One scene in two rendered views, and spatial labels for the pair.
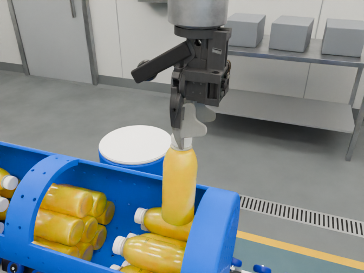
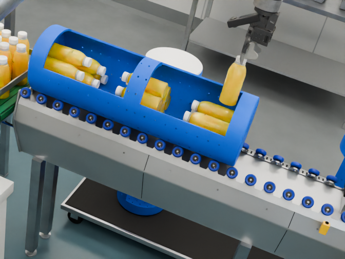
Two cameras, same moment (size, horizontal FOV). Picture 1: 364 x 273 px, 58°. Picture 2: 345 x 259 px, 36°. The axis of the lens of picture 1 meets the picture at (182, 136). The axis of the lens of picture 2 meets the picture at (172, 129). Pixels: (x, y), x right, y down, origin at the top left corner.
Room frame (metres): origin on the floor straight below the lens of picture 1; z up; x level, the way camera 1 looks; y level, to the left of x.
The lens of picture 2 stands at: (-1.18, 0.42, 2.18)
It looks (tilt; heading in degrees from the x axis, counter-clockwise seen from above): 34 degrees down; 352
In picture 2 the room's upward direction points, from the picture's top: 14 degrees clockwise
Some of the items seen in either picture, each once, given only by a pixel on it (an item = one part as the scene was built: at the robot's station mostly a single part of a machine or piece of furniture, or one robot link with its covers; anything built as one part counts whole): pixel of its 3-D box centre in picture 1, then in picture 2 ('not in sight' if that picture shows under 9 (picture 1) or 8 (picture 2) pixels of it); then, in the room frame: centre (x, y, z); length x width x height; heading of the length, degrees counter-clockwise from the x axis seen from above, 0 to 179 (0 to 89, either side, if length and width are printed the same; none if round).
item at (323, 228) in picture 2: not in sight; (325, 223); (0.24, -0.42, 0.92); 0.08 x 0.03 x 0.05; 161
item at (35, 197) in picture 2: not in sight; (34, 208); (0.70, 0.71, 0.31); 0.06 x 0.06 x 0.63; 71
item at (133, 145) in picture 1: (136, 143); (174, 61); (1.08, 0.17, 1.03); 0.28 x 0.28 x 0.01
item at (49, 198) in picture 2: not in sight; (49, 191); (0.84, 0.66, 0.31); 0.06 x 0.06 x 0.63; 71
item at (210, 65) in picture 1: (200, 64); (262, 25); (0.52, -0.03, 1.52); 0.09 x 0.08 x 0.12; 70
